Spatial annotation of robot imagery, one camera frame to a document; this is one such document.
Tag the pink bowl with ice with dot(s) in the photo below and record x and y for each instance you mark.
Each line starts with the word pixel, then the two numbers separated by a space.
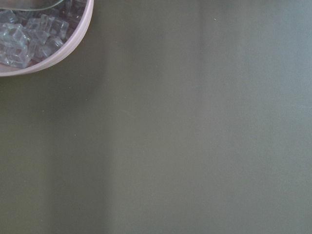
pixel 70 45

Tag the steel ice scoop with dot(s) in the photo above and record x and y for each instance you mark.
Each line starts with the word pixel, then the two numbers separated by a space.
pixel 28 5

